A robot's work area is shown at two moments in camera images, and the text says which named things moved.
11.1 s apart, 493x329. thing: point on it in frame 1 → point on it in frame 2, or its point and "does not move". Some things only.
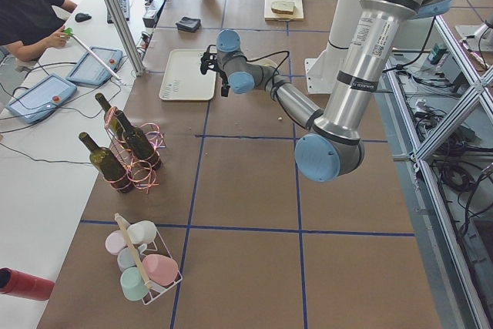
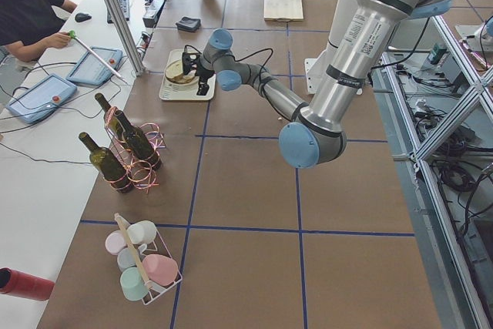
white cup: (142, 232) does not move
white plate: (266, 62) → (194, 81)
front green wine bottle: (105, 162) does not move
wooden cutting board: (283, 5) does not move
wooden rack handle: (135, 252) does not move
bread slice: (283, 7) → (174, 69)
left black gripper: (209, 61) → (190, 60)
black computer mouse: (82, 17) does not move
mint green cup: (133, 286) does not move
